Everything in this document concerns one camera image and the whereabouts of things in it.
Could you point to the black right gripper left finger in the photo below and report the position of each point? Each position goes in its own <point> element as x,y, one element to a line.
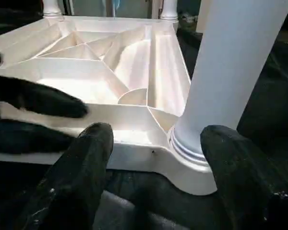
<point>72,187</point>

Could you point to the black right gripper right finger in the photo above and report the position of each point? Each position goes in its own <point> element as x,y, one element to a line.
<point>249,187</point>

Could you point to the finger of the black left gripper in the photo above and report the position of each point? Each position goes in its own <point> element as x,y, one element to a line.
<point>24,136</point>
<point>38,98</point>

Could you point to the white plastic table leg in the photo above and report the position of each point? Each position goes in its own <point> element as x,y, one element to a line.
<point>52,7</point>
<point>169,9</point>
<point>230,72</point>

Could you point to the white plastic table top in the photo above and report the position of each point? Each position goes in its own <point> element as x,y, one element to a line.
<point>134,62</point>

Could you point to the black work mat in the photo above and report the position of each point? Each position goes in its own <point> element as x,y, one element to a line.
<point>273,110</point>

